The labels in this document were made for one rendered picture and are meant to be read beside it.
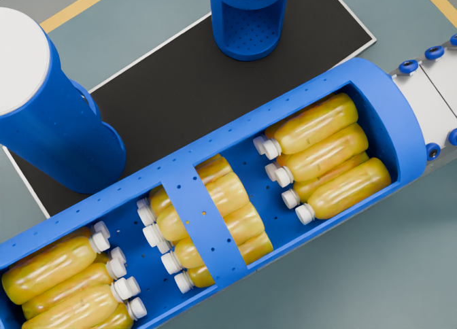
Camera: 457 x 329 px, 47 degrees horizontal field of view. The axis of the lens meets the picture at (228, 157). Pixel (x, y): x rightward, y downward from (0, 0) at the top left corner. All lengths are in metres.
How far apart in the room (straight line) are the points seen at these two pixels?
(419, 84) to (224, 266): 0.71
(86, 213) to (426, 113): 0.84
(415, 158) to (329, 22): 1.35
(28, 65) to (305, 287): 1.36
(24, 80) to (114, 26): 1.26
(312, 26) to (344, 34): 0.14
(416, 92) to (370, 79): 0.36
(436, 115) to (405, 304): 1.04
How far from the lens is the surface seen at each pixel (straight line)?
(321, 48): 2.26
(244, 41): 2.24
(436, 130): 1.37
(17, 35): 1.36
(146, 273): 1.21
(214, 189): 0.98
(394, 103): 1.02
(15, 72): 1.32
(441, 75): 1.43
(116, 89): 2.22
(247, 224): 1.01
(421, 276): 2.27
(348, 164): 1.17
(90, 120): 1.62
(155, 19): 2.50
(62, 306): 1.06
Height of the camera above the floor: 2.15
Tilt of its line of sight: 75 degrees down
